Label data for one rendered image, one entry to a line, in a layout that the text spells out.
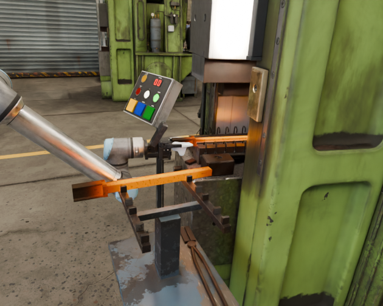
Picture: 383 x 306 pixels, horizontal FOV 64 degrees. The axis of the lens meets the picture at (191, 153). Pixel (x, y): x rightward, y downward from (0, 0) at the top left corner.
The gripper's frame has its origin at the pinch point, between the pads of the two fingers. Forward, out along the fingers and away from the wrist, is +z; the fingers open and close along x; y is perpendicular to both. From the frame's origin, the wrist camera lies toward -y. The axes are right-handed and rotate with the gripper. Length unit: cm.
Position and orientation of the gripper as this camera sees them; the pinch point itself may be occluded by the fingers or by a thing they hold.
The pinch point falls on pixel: (188, 141)
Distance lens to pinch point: 137.5
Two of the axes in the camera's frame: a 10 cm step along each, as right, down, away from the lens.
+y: -0.4, 9.2, 3.9
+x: 2.3, 3.9, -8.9
